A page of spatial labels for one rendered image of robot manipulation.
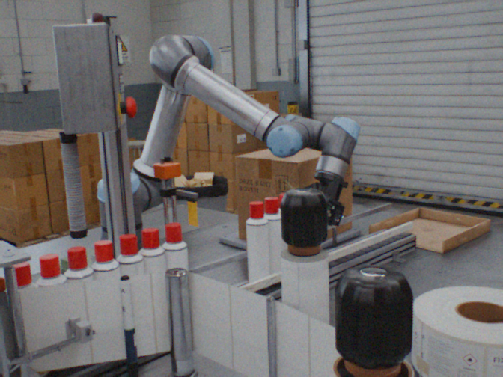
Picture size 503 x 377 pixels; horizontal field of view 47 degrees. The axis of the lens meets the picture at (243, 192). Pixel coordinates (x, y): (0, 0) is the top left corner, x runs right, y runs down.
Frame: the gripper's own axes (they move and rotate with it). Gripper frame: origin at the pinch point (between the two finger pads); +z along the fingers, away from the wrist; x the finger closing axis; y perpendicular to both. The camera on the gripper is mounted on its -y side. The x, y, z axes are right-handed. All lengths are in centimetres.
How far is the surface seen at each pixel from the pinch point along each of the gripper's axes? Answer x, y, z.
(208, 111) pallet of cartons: 186, -305, -115
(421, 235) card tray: 56, 0, -21
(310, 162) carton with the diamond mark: 11.3, -15.6, -26.6
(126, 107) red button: -59, 1, -11
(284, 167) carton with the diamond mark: 6.1, -19.6, -22.4
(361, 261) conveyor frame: 19.2, 5.9, -3.4
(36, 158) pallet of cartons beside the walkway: 70, -333, -21
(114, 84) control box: -64, 1, -14
